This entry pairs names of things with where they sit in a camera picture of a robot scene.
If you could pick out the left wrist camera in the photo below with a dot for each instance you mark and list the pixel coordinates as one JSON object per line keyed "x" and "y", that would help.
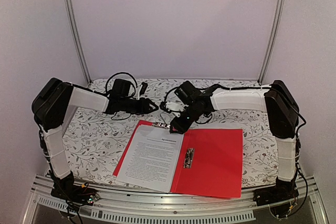
{"x": 141, "y": 90}

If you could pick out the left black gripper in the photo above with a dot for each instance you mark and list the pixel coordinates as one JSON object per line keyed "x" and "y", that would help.
{"x": 144, "y": 107}

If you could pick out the left aluminium frame post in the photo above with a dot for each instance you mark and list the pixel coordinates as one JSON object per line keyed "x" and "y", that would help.
{"x": 77, "y": 41}

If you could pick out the aluminium front rail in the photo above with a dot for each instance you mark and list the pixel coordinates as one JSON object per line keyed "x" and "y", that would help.
{"x": 118, "y": 204}

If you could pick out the aluminium frame post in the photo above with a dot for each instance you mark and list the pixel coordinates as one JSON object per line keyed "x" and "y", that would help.
{"x": 77, "y": 41}
{"x": 272, "y": 39}

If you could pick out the red file folder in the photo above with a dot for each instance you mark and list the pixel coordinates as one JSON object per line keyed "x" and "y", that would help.
{"x": 217, "y": 165}

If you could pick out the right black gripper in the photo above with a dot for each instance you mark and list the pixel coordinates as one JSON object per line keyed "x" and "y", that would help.
{"x": 181, "y": 127}

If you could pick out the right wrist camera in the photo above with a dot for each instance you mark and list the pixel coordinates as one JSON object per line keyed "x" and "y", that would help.
{"x": 171, "y": 107}

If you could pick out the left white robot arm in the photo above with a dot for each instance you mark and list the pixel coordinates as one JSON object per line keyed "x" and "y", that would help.
{"x": 51, "y": 104}

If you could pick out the right aluminium frame post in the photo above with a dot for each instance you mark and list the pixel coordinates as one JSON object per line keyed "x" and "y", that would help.
{"x": 272, "y": 39}

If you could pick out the spine metal folder clip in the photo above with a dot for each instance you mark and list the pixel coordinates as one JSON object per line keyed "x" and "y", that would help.
{"x": 188, "y": 159}

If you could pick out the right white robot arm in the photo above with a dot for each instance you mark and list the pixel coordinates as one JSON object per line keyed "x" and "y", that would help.
{"x": 275, "y": 100}

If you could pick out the printed white paper sheets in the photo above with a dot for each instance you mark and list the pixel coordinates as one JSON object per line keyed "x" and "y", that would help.
{"x": 151, "y": 158}

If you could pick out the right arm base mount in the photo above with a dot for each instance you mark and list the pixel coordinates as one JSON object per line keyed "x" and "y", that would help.
{"x": 281, "y": 191}

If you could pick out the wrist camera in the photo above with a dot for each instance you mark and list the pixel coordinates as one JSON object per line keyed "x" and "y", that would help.
{"x": 141, "y": 90}
{"x": 171, "y": 107}

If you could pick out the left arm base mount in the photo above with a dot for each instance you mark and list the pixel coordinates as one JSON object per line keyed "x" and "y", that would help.
{"x": 66, "y": 189}

